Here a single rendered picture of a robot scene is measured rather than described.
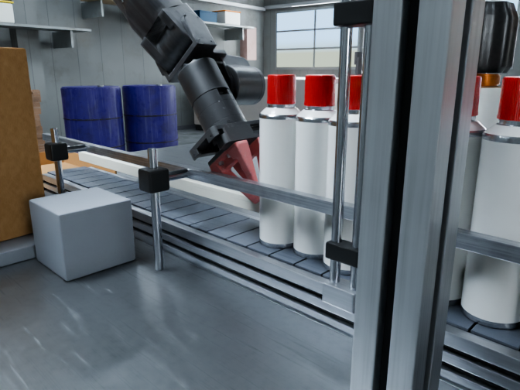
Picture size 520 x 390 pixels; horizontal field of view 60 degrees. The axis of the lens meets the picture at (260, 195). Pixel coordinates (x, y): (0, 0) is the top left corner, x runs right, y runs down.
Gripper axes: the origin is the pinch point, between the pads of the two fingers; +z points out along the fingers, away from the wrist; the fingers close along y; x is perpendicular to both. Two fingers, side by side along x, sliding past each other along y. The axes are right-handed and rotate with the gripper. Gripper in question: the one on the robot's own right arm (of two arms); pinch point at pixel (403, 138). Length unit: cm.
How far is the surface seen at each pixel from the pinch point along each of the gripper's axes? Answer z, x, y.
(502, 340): 13.5, 10.1, -15.0
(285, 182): 5.5, 7.3, 10.5
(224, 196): 11.3, 2.6, 26.4
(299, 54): -35, -741, 610
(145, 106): 34, -230, 410
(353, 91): -5.2, 8.0, 1.7
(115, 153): 6.5, 9.7, 45.1
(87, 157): 12, 2, 71
